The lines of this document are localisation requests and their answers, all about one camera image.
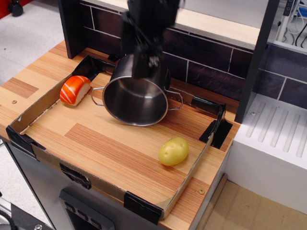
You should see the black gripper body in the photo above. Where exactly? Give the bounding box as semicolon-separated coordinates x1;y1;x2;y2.
121;0;180;58

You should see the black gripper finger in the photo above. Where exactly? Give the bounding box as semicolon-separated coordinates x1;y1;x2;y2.
132;47;162;79

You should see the stainless steel pot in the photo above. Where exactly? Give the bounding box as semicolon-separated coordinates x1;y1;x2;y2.
101;54;183;127

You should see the cardboard fence with black tape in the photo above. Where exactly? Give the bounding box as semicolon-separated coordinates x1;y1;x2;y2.
0;53;240;230

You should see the salmon nigiri sushi toy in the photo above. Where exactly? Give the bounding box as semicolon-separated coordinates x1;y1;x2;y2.
59;75;91;106

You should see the yellow toy potato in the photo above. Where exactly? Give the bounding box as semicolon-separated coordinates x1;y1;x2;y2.
158;137;189;166

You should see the black caster wheel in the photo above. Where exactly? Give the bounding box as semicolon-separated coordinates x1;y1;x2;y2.
7;0;24;17

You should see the white toy sink drainer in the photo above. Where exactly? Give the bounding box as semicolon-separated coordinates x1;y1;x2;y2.
225;94;307;213

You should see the grey oven control panel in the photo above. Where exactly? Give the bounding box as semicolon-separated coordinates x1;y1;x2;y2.
59;190;116;230

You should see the dark grey shelf post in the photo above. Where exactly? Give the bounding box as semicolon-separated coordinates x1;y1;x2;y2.
235;0;282;123

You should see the black cable bottom left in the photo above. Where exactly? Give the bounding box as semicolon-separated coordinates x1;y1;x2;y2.
0;209;17;230

